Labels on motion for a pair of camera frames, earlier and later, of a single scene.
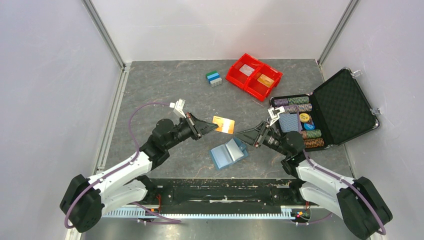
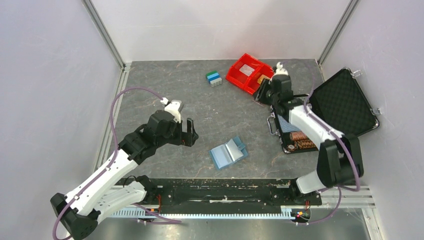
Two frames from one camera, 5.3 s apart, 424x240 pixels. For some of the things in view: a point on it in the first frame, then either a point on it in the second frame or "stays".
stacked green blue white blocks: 214,78 stays
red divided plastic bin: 257,78 stays
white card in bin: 247,70 stays
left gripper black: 197,127 → 186,138
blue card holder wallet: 225,155 stays
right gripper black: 256,136 → 260,95
